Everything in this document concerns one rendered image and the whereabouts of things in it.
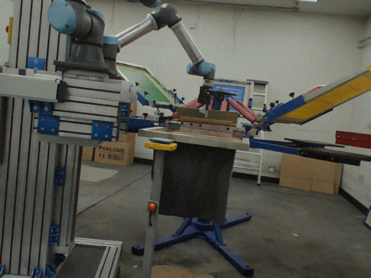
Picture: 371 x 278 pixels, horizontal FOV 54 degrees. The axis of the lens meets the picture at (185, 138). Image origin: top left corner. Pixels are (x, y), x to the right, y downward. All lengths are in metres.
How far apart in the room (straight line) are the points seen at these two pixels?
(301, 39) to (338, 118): 1.48
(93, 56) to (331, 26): 5.66
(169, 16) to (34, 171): 1.14
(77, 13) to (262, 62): 5.35
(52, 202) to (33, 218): 0.11
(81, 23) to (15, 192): 0.87
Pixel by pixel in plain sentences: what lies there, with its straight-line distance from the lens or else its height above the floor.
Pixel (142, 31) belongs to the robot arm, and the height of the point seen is 1.56.
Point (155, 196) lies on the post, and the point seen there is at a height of 0.70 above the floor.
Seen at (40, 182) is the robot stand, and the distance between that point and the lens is 1.89.
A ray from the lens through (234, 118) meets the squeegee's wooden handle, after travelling 2.43.
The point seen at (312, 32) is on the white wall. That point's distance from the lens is 6.83.
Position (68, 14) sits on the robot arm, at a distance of 1.51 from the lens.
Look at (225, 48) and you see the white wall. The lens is 6.70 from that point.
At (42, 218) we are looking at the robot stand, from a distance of 1.94.
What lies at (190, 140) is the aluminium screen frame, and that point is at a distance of 1.88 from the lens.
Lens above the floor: 1.13
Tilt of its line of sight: 5 degrees down
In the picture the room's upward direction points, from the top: 7 degrees clockwise
